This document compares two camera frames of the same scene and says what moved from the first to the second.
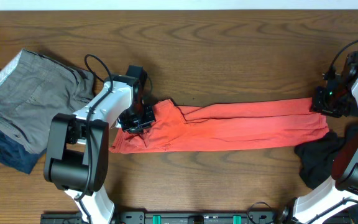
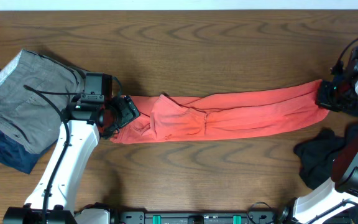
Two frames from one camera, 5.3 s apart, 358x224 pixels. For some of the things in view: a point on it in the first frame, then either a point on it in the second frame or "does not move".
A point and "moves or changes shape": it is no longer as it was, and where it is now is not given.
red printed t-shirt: (178, 127) moves or changes shape
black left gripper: (146, 124) → (129, 112)
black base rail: (194, 217) does not move
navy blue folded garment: (4, 149) does not move
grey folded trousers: (23, 100) does not move
